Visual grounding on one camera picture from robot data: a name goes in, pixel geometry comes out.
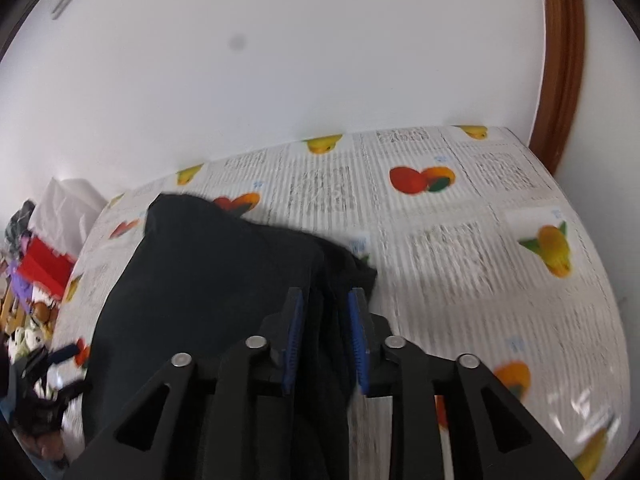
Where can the brown wooden door frame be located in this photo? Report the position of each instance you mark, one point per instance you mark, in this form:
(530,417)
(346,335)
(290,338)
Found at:
(564,58)

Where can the brown plush toy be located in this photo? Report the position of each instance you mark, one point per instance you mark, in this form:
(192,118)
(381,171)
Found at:
(44,315)

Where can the white plush toy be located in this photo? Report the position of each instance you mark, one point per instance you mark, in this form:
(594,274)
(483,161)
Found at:
(23,341)

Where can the left hand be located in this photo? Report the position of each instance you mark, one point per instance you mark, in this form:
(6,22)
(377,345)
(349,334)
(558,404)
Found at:
(47,446)

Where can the black sweatshirt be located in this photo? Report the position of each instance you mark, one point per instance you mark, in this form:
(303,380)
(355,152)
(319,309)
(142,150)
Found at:
(203,279)

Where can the purple plastic toy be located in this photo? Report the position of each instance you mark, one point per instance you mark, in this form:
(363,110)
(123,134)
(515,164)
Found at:
(22,288)

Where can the dark checkered cloth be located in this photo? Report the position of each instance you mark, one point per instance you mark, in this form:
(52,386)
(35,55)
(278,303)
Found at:
(17,226)

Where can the fruit print tablecloth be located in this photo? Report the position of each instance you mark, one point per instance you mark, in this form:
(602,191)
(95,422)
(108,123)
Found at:
(476,250)

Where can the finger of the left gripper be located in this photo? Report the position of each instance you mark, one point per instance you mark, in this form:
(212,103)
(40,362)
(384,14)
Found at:
(70,391)
(63,354)

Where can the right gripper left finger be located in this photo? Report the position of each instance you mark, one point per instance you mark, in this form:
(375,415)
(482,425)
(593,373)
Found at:
(282,331)

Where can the red paper bag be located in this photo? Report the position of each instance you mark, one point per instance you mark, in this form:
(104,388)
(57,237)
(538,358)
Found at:
(44,267)

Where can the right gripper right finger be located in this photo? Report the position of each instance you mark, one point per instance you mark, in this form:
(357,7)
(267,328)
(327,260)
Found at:
(369,331)

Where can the white plastic bag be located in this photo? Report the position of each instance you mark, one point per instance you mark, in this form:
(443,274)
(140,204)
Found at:
(65,215)

